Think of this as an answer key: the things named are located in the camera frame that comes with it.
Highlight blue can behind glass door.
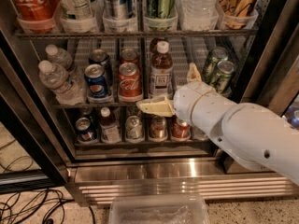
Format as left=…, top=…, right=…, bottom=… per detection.
left=284, top=106, right=299, bottom=129

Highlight yellow can top shelf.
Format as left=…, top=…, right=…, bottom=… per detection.
left=218, top=0, right=257, bottom=29

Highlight brown bottle behind tea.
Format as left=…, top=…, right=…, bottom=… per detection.
left=149, top=37, right=168, bottom=53

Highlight white green can bottom shelf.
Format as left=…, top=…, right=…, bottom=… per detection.
left=125, top=116, right=144, bottom=142

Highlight silver blue can top shelf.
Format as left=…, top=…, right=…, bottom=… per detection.
left=104, top=0, right=134, bottom=20

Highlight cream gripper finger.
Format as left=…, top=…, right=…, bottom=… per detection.
left=136, top=96, right=175, bottom=117
left=187, top=63, right=202, bottom=83

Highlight red coca-cola can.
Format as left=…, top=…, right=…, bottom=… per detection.
left=120, top=48, right=139, bottom=65
left=118, top=63, right=143, bottom=103

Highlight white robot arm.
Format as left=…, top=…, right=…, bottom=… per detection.
left=136, top=63, right=299, bottom=184

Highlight blue Pepsi can front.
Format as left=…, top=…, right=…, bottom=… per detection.
left=84, top=63, right=113, bottom=104

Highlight blue Pepsi can bottom shelf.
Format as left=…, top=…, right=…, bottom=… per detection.
left=76, top=118, right=97, bottom=144

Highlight dark Pepsi can rear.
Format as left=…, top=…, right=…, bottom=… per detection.
left=89, top=49, right=113, bottom=86

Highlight empty white shelf tray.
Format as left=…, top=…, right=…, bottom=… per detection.
left=169, top=37, right=206, bottom=91

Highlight clear water bottle rear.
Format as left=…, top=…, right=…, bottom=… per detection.
left=45, top=44, right=76, bottom=75

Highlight red can bottom shelf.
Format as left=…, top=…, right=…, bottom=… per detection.
left=171, top=117, right=191, bottom=140

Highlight red Coca-Cola can front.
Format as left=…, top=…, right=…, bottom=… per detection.
left=118, top=63, right=143, bottom=103

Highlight black cables on floor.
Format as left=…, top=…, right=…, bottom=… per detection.
left=0, top=137, right=96, bottom=224

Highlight green can rear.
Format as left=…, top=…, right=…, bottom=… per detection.
left=202, top=47, right=228, bottom=83

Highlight stainless steel fridge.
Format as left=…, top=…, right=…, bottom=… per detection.
left=0, top=0, right=299, bottom=206

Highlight clear plastic bin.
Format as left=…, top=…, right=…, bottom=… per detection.
left=108, top=194, right=210, bottom=224

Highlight green can top shelf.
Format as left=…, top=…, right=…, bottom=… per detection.
left=147, top=0, right=175, bottom=19

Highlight small tea bottle bottom shelf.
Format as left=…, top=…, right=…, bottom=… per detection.
left=100, top=107, right=121, bottom=144

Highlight brown tea bottle white cap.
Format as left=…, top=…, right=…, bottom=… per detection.
left=149, top=41, right=173, bottom=97

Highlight large Coca-Cola bottle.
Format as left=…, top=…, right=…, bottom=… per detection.
left=12, top=0, right=55, bottom=33

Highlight red Coca-Cola can rear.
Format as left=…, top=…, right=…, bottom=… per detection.
left=120, top=48, right=139, bottom=65

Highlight clear water bottle front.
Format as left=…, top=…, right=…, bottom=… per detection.
left=38, top=60, right=85, bottom=105

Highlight clear water bottle top shelf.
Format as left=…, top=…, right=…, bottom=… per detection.
left=177, top=0, right=219, bottom=31

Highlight bronze can bottom shelf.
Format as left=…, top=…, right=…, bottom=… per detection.
left=149, top=116, right=167, bottom=141

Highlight green can front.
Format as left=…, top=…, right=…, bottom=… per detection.
left=209, top=61, right=236, bottom=93

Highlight green label soda bottle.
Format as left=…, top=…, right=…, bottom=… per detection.
left=60, top=0, right=93, bottom=21

